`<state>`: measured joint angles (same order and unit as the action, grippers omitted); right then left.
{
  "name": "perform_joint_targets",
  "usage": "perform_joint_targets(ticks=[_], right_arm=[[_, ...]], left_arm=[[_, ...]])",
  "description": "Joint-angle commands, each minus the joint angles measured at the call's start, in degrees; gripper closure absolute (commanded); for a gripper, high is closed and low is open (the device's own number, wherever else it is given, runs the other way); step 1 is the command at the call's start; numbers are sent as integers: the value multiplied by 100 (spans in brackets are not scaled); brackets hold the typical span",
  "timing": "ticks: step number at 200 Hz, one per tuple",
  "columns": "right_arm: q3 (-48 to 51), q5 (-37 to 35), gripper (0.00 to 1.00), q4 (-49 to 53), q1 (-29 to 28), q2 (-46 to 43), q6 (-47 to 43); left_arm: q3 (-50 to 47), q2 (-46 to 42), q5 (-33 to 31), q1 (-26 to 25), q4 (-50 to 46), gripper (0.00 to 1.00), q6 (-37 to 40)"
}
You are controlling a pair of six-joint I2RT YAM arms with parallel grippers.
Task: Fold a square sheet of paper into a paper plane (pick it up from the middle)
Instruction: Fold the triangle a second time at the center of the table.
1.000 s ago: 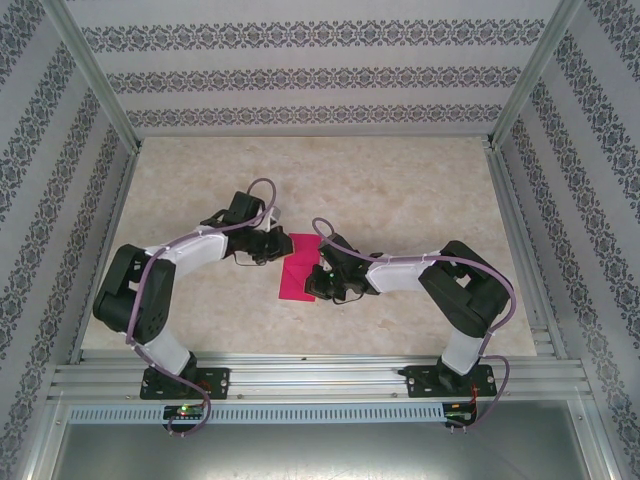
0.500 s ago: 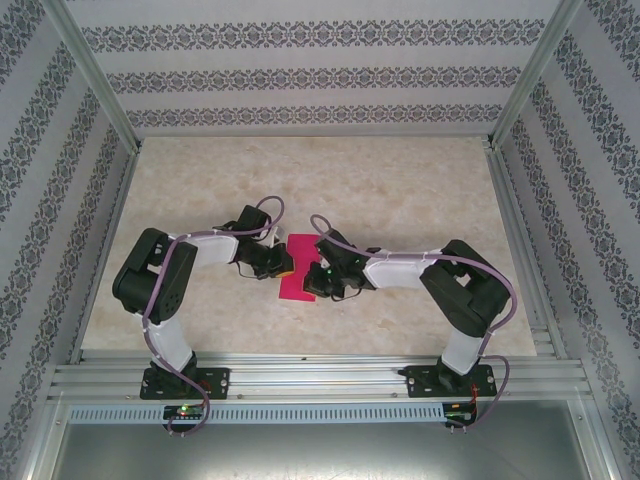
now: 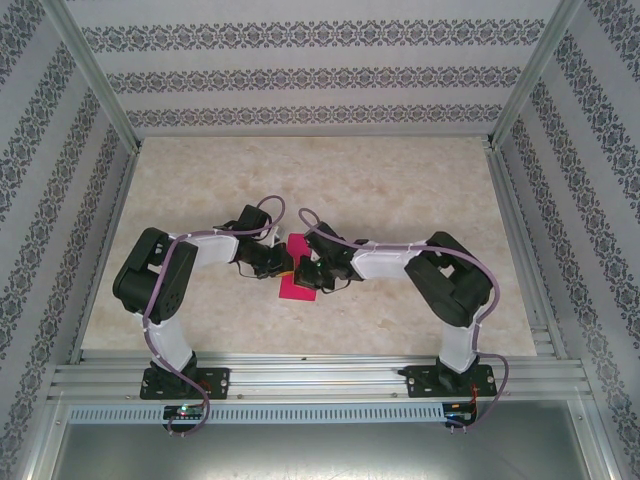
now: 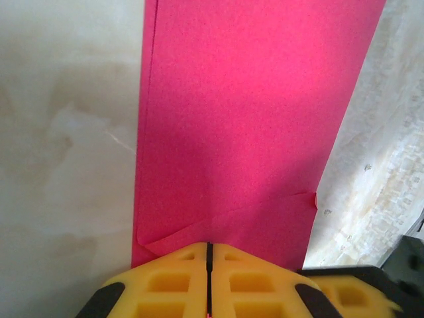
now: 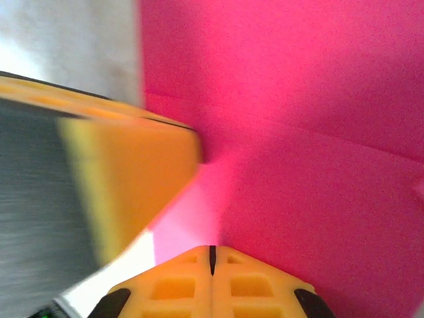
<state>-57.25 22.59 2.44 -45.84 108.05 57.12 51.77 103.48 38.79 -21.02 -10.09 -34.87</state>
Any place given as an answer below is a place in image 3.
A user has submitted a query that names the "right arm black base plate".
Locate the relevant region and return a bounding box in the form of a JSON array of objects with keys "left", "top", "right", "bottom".
[{"left": 403, "top": 364, "right": 499, "bottom": 400}]

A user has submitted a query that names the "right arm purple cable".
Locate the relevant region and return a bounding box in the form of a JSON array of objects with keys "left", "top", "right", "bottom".
[{"left": 298, "top": 207, "right": 512, "bottom": 434}]

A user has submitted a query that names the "aluminium side rail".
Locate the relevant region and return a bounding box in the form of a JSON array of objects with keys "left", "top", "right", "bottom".
[
  {"left": 67, "top": 147, "right": 144, "bottom": 366},
  {"left": 487, "top": 147, "right": 569, "bottom": 359}
]

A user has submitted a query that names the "aluminium frame post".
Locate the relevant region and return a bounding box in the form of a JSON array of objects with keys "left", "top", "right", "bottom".
[
  {"left": 38, "top": 0, "right": 144, "bottom": 151},
  {"left": 487, "top": 0, "right": 586, "bottom": 149}
]

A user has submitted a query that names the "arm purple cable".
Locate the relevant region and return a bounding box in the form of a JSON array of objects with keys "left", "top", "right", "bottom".
[
  {"left": 298, "top": 207, "right": 512, "bottom": 434},
  {"left": 140, "top": 194, "right": 289, "bottom": 440}
]

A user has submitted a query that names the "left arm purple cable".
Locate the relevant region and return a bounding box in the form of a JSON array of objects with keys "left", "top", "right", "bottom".
[{"left": 140, "top": 194, "right": 289, "bottom": 440}]

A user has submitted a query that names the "grey metal panel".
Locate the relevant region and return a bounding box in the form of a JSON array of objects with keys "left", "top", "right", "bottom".
[{"left": 49, "top": 422, "right": 601, "bottom": 480}]

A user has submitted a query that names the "pink paper sheet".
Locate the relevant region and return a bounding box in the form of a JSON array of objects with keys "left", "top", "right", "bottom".
[{"left": 277, "top": 232, "right": 319, "bottom": 304}]

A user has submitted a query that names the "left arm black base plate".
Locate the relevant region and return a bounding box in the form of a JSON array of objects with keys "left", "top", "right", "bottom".
[{"left": 139, "top": 367, "right": 232, "bottom": 401}]

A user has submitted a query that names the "aluminium frame bar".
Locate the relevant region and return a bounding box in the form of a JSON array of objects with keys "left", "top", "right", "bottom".
[
  {"left": 14, "top": 394, "right": 69, "bottom": 480},
  {"left": 574, "top": 397, "right": 631, "bottom": 480}
]

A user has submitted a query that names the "wide aluminium mounting rail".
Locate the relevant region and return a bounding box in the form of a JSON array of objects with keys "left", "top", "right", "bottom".
[{"left": 47, "top": 352, "right": 596, "bottom": 401}]

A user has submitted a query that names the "slotted grey cable duct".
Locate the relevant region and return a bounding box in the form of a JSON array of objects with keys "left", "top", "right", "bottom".
[{"left": 67, "top": 403, "right": 446, "bottom": 425}]

